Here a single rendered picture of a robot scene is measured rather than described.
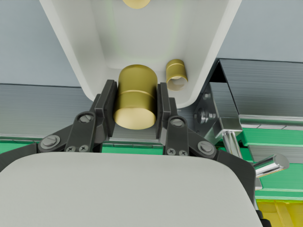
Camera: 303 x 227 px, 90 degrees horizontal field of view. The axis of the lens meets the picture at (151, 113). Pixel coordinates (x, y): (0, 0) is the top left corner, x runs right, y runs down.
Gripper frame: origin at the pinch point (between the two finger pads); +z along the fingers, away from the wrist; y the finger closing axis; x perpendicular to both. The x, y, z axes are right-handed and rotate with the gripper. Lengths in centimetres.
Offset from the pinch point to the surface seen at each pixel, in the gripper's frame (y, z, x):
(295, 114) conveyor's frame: 21.5, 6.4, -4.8
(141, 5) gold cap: -0.1, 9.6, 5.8
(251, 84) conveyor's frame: 17.3, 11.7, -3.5
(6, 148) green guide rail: -24.5, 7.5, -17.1
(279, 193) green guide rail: 22.4, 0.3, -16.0
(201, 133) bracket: 10.6, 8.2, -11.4
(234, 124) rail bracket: 11.9, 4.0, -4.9
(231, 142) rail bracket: 11.1, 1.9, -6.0
